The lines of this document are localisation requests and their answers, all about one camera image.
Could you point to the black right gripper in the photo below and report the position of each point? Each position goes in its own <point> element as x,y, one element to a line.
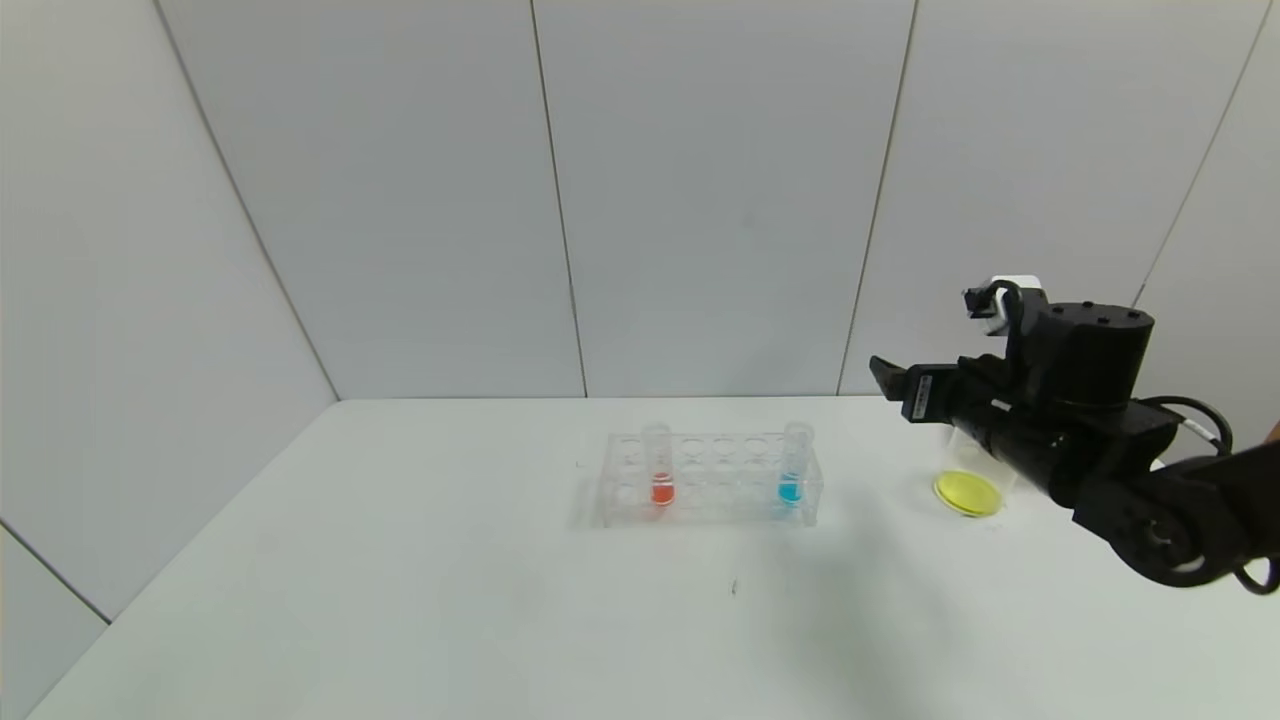
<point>921,394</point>

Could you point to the clear glass beaker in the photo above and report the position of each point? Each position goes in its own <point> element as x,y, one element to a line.
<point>968,492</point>

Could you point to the clear plastic test tube rack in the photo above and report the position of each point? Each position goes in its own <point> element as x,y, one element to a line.
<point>720,490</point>

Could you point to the test tube with red pigment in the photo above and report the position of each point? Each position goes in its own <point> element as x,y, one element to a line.
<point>661,491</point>

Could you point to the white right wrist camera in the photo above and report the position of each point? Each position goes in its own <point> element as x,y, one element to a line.
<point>1005,300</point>

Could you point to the test tube with blue pigment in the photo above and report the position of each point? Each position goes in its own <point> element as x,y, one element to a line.
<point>790,490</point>

